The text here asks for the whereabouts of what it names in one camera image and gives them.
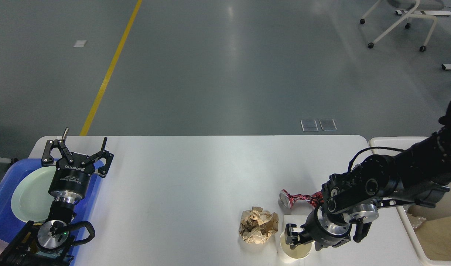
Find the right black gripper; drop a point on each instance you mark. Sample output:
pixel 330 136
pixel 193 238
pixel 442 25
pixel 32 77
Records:
pixel 318 229

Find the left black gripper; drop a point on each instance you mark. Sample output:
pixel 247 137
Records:
pixel 72 179

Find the white paper cup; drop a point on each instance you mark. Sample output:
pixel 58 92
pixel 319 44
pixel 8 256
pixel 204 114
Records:
pixel 298 220
pixel 288 255

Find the mint green plate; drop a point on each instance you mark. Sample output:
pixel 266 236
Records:
pixel 31 200

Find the aluminium foil sheet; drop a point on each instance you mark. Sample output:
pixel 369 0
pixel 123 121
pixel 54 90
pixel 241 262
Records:
pixel 416 221

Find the brown paper bag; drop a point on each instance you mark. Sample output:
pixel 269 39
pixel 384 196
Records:
pixel 435 234

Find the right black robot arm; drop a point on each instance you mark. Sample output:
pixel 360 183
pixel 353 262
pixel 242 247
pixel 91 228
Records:
pixel 348 203

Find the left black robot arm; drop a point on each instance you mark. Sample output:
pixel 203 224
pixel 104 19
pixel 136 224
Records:
pixel 48 242

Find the crushed red can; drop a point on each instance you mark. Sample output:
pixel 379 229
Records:
pixel 289 200

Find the crumpled brown paper ball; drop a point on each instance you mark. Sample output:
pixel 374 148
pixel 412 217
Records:
pixel 258 225

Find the white furniture leg with caster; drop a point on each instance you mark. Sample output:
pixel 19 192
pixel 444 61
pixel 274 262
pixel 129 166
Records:
pixel 9 161

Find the left floor plate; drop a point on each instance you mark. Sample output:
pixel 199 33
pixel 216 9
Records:
pixel 309 125

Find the floor plate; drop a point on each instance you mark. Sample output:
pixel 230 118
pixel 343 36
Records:
pixel 309 125
pixel 328 125

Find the right floor plate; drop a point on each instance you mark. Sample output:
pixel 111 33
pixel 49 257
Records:
pixel 328 125

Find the white floor label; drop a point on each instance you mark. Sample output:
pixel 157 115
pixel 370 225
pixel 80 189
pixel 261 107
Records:
pixel 79 43

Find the white rolling chair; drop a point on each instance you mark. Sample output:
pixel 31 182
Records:
pixel 413 9

